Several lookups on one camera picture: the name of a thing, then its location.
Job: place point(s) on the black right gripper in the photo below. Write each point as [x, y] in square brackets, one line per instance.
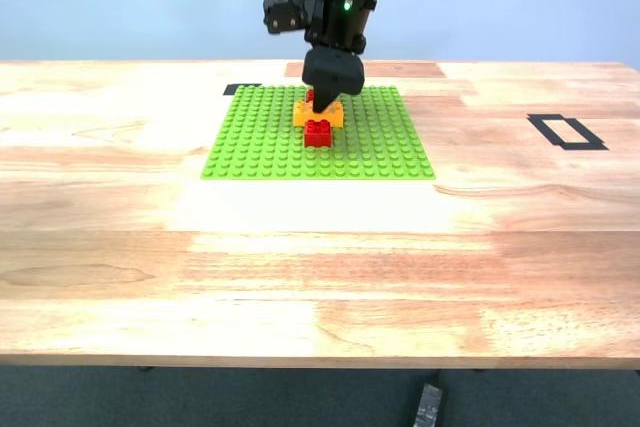
[340, 27]

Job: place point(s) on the yellow two-by-four brick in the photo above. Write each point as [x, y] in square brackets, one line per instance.
[302, 114]

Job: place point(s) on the red two-by-two brick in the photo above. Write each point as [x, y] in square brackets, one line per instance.
[318, 136]
[310, 95]

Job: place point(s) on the green studded baseplate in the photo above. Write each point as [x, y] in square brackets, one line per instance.
[260, 147]

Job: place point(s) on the black tape corner mark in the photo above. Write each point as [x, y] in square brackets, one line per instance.
[235, 88]

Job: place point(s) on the black tape rectangle outline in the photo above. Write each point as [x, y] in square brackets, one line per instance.
[550, 134]

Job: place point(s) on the grey metal floor piece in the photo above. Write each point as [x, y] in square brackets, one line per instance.
[429, 404]

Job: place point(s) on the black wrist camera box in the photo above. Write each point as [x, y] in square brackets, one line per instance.
[285, 12]

